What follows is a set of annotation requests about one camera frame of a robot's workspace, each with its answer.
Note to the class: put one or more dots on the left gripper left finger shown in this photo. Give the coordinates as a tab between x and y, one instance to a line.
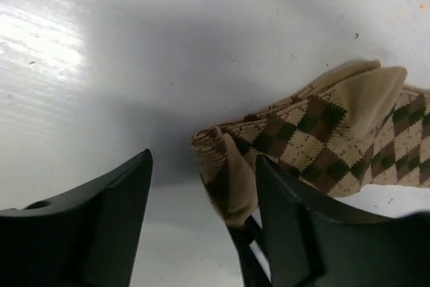
87	236

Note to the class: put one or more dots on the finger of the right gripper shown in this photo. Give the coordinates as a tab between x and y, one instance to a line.
253	274

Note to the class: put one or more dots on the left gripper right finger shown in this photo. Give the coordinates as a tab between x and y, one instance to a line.
314	240

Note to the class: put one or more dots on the beige argyle sock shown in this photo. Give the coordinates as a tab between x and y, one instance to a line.
353	126

